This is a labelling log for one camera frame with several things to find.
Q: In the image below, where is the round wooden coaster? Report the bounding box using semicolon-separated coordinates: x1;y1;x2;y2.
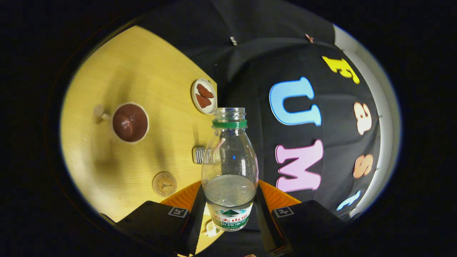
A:
152;171;177;197

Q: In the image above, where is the round white plate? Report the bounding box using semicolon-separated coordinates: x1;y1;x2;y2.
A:
191;78;217;115

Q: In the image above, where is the clear plastic juice bottle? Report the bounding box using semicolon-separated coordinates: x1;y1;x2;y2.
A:
201;107;259;232

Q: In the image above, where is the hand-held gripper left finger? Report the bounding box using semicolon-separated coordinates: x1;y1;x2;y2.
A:
114;180;207;256

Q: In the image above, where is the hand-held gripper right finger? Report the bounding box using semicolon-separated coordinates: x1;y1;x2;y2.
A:
255;180;345;256

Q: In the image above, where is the black backdrop cloth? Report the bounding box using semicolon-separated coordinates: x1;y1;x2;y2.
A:
139;0;381;250

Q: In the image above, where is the metal wire holder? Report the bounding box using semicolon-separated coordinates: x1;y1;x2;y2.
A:
193;147;207;165

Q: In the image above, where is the beige cup with handle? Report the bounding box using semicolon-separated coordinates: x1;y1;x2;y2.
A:
93;102;150;144

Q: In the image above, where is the wooden table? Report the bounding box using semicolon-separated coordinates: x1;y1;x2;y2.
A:
60;25;218;256

